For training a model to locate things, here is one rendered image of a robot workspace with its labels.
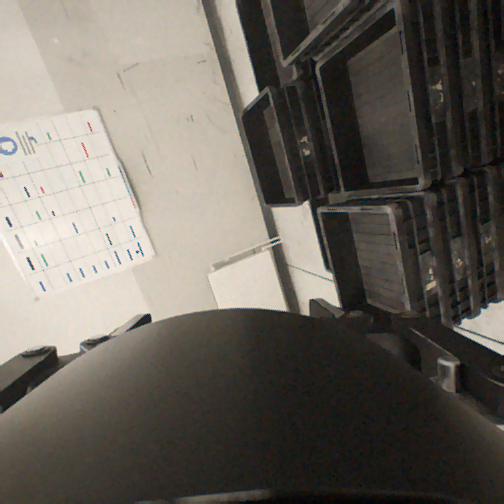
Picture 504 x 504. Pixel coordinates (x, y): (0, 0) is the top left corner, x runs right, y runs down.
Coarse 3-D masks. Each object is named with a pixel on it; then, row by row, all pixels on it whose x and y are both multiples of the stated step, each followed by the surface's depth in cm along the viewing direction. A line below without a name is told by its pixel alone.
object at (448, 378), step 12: (444, 360) 7; (456, 360) 7; (444, 372) 7; (456, 372) 7; (444, 384) 7; (456, 384) 7; (456, 396) 7; (468, 396) 7; (480, 408) 6; (492, 420) 6
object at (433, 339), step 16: (400, 320) 11; (416, 320) 10; (432, 320) 10; (416, 336) 9; (432, 336) 9; (448, 336) 9; (464, 336) 9; (432, 352) 9; (448, 352) 8; (464, 352) 8; (480, 352) 8; (496, 352) 8; (432, 368) 9; (464, 368) 7; (480, 368) 7; (496, 368) 7; (464, 384) 7; (480, 384) 7; (496, 384) 6; (480, 400) 7; (496, 400) 6
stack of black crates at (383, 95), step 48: (432, 0) 62; (480, 0) 65; (336, 48) 76; (384, 48) 75; (432, 48) 64; (480, 48) 68; (336, 96) 88; (384, 96) 80; (432, 96) 65; (480, 96) 70; (336, 144) 90; (384, 144) 86; (432, 144) 68; (480, 144) 73; (384, 192) 79
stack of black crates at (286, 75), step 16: (240, 0) 111; (256, 0) 114; (240, 16) 112; (256, 16) 115; (256, 32) 115; (272, 32) 114; (256, 48) 116; (272, 48) 118; (256, 64) 117; (272, 64) 119; (304, 64) 95; (256, 80) 118; (272, 80) 120; (288, 80) 99; (304, 80) 103
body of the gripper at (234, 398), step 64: (192, 320) 3; (256, 320) 3; (320, 320) 4; (64, 384) 2; (128, 384) 2; (192, 384) 2; (256, 384) 2; (320, 384) 2; (384, 384) 2; (0, 448) 2; (64, 448) 1; (128, 448) 1; (192, 448) 1; (256, 448) 1; (320, 448) 1; (384, 448) 1; (448, 448) 1
